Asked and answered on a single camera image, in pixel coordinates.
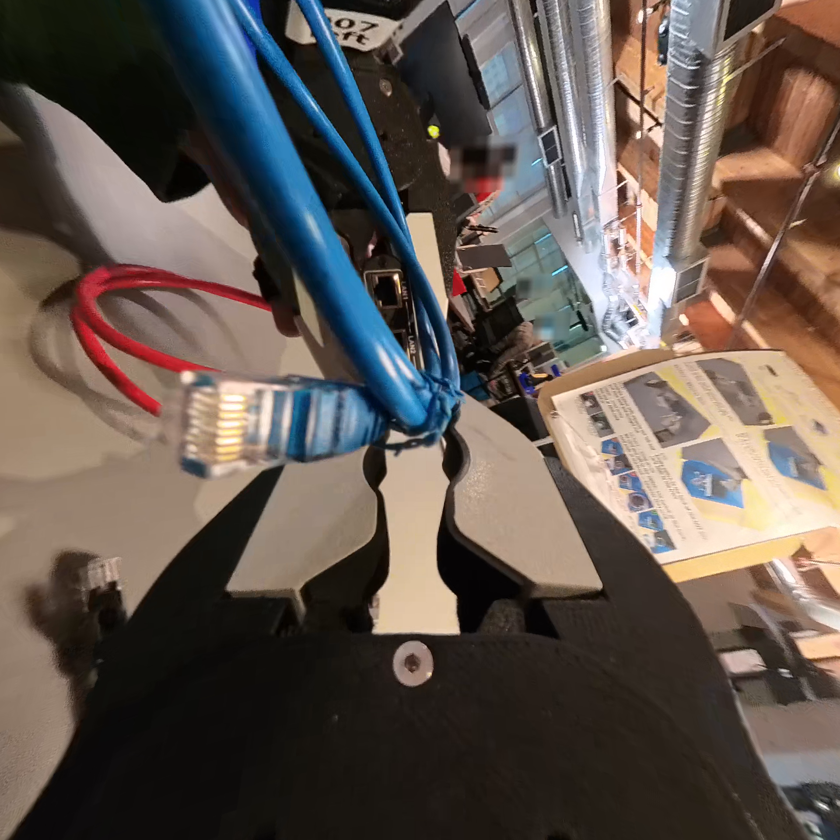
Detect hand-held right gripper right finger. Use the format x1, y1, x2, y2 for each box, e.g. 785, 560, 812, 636
437, 403, 605, 608

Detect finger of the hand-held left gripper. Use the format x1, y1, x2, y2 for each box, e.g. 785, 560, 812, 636
406, 211, 454, 326
290, 269, 329, 347

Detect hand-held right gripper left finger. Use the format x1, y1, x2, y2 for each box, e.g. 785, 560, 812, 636
226, 433, 389, 611

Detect black ethernet port box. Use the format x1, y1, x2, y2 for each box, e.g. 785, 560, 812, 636
361, 259, 421, 368

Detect blue ethernet cable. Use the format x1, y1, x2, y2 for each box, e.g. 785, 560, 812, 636
147, 0, 464, 480

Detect red ethernet cable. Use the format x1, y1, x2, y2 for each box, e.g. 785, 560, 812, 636
71, 264, 273, 417

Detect black cable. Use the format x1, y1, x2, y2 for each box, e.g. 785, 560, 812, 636
52, 551, 130, 657

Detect printed instruction sheet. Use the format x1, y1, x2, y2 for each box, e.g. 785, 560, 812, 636
551, 351, 840, 565

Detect instruction poster board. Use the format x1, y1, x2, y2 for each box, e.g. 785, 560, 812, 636
535, 348, 840, 585

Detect black metal pole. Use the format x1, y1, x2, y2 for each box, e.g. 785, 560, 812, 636
725, 125, 840, 349

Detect silver ventilation duct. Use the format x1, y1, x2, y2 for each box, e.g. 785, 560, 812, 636
508, 0, 618, 231
650, 0, 739, 329

